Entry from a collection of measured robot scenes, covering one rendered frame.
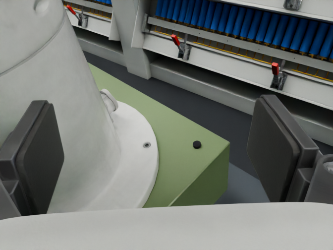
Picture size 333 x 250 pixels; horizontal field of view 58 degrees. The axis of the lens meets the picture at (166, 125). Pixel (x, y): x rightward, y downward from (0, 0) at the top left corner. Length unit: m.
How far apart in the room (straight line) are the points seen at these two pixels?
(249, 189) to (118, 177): 0.16
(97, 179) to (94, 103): 0.07
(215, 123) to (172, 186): 0.57
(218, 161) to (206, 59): 0.55
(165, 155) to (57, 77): 0.14
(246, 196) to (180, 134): 0.11
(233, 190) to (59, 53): 0.25
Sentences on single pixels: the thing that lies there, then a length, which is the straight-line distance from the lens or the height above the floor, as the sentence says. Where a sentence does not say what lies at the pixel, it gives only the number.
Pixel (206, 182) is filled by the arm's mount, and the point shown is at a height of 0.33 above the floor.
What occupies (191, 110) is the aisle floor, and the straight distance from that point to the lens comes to 0.88.
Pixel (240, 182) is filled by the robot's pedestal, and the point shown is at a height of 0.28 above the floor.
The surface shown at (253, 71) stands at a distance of 0.77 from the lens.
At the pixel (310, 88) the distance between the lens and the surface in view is 0.74.
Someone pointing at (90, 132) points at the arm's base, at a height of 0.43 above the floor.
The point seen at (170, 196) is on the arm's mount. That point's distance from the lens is 0.27.
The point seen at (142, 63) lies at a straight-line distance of 0.99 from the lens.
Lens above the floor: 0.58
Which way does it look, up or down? 44 degrees down
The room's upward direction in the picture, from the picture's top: 9 degrees counter-clockwise
